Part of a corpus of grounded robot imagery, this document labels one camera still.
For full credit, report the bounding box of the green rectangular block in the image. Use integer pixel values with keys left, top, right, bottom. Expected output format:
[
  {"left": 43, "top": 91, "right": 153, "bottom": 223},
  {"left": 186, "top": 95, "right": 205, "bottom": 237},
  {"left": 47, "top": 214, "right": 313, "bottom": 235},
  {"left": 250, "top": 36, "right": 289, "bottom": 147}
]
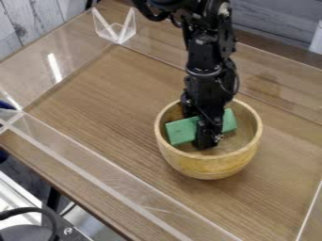
[{"left": 165, "top": 108, "right": 238, "bottom": 146}]

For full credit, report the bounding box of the brown wooden bowl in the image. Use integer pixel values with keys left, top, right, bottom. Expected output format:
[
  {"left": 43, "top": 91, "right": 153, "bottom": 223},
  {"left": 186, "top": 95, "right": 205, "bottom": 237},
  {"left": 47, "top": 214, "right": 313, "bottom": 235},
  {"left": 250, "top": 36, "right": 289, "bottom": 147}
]
[{"left": 154, "top": 99, "right": 264, "bottom": 180}]

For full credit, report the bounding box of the black table leg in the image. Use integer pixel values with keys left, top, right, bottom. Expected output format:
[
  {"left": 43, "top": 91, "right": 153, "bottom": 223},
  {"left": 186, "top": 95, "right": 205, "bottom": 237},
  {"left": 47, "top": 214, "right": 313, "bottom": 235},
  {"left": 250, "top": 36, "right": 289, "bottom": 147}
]
[{"left": 47, "top": 187, "right": 62, "bottom": 212}]

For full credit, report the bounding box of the clear acrylic front barrier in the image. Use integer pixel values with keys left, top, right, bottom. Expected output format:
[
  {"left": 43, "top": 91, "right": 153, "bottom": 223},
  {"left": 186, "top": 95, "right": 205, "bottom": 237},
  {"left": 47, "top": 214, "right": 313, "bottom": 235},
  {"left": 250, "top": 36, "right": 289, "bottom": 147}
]
[{"left": 0, "top": 93, "right": 242, "bottom": 241}]

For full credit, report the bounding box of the black metal base plate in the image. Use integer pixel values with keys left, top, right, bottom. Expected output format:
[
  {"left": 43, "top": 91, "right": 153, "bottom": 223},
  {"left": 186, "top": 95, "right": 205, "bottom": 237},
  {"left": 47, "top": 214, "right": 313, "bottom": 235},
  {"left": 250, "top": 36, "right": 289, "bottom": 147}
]
[{"left": 0, "top": 213, "right": 95, "bottom": 241}]

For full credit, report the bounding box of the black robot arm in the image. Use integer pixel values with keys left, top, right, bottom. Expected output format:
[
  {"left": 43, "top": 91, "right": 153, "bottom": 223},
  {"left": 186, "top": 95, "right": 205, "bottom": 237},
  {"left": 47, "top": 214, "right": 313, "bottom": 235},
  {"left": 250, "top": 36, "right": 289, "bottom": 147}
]
[{"left": 133, "top": 0, "right": 241, "bottom": 150}]

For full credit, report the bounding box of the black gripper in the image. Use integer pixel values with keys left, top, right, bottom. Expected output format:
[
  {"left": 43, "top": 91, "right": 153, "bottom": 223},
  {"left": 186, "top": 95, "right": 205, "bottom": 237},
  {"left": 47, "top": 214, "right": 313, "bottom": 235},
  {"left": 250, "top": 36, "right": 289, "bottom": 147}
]
[{"left": 181, "top": 65, "right": 241, "bottom": 150}]

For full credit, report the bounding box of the clear acrylic corner bracket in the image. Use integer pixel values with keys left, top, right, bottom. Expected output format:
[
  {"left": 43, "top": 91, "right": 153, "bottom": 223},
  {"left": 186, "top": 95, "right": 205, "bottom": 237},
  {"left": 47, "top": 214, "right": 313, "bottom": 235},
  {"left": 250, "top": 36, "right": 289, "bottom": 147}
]
[{"left": 93, "top": 8, "right": 137, "bottom": 45}]

